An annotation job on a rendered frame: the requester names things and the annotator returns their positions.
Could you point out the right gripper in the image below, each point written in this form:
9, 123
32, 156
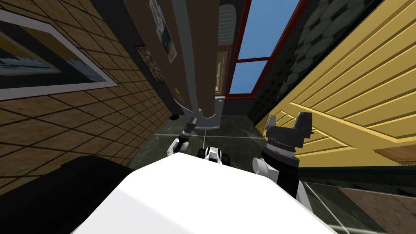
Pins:
286, 134

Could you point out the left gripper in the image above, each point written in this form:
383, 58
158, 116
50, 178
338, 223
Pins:
191, 123

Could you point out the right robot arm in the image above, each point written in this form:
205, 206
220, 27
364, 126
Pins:
282, 172

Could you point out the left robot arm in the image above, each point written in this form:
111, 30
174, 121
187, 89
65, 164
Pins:
58, 195

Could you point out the brown refrigerator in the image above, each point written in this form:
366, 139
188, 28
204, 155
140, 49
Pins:
201, 58

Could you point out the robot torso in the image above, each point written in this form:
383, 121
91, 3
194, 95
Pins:
201, 201

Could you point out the yellow panelled door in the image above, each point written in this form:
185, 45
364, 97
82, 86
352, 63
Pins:
357, 84

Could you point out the red framed window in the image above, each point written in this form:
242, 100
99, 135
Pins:
260, 39

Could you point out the small dark wall picture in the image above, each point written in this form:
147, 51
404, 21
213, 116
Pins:
150, 63

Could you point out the white framed wall picture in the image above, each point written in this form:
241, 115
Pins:
39, 61

